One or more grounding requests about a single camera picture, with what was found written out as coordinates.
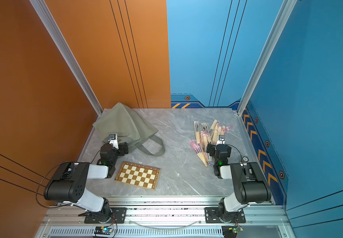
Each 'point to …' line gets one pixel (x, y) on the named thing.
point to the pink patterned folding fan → (225, 129)
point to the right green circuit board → (230, 231)
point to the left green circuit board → (103, 230)
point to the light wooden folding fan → (212, 128)
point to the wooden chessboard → (141, 175)
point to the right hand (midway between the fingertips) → (218, 143)
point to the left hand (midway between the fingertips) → (119, 140)
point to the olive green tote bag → (129, 128)
